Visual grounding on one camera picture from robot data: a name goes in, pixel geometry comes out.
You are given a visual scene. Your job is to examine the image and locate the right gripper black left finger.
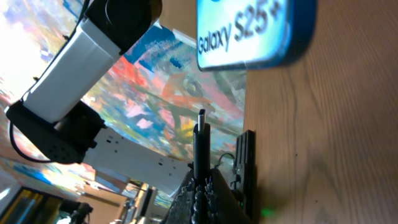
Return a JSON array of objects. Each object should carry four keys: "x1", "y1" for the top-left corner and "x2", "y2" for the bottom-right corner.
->
[{"x1": 161, "y1": 169, "x2": 199, "y2": 224}]

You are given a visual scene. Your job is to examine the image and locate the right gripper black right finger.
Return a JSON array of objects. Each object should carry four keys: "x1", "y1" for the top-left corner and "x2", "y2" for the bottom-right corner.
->
[{"x1": 205, "y1": 169, "x2": 252, "y2": 224}]

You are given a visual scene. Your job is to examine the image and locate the blue Samsung Galaxy smartphone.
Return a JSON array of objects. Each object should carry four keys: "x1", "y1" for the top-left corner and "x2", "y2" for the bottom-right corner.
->
[{"x1": 196, "y1": 0, "x2": 318, "y2": 71}]

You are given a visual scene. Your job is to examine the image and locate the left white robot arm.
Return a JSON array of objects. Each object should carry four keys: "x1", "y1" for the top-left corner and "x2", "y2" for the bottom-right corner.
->
[{"x1": 5, "y1": 1, "x2": 188, "y2": 197}]

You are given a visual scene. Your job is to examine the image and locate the colourful abstract painting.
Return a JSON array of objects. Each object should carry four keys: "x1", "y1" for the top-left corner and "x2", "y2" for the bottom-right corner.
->
[{"x1": 0, "y1": 0, "x2": 248, "y2": 209}]

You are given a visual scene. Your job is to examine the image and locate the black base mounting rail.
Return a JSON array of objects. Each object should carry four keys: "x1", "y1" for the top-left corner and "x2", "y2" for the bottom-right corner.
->
[{"x1": 215, "y1": 130, "x2": 256, "y2": 218}]

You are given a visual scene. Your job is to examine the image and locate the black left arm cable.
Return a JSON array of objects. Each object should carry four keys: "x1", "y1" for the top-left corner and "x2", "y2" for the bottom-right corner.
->
[{"x1": 8, "y1": 0, "x2": 91, "y2": 164}]

